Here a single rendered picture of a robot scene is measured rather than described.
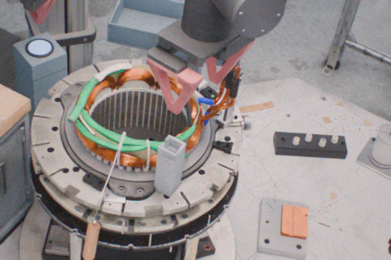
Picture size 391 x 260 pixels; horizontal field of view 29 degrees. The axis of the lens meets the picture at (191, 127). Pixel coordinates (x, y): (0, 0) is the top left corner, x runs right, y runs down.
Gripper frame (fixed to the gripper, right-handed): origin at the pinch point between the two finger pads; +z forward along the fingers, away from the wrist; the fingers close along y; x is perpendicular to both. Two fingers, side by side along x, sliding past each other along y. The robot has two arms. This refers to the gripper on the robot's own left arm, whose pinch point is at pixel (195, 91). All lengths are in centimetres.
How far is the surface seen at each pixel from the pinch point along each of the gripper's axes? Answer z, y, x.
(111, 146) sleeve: 15.7, -1.2, 11.1
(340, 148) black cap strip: 46, 58, -3
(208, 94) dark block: 18.9, 21.8, 10.6
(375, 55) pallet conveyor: 100, 179, 32
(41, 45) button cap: 24, 17, 43
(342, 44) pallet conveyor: 101, 177, 45
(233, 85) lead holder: 7.8, 13.6, 2.2
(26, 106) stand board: 23.5, 2.7, 32.1
